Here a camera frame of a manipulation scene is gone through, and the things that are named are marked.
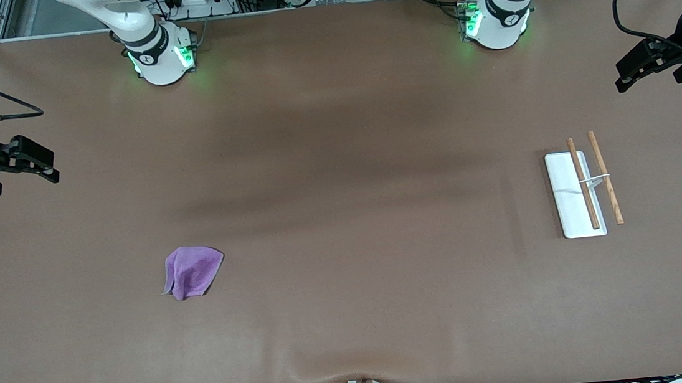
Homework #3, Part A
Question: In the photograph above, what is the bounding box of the white power strip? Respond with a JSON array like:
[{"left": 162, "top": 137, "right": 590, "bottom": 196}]
[{"left": 169, "top": 0, "right": 235, "bottom": 21}]

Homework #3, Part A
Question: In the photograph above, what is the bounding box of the purple towel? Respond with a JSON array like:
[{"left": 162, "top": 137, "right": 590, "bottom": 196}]
[{"left": 158, "top": 243, "right": 229, "bottom": 303}]

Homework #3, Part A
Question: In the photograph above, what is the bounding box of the brown table cover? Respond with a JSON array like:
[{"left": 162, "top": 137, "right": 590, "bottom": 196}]
[{"left": 0, "top": 0, "right": 682, "bottom": 383}]

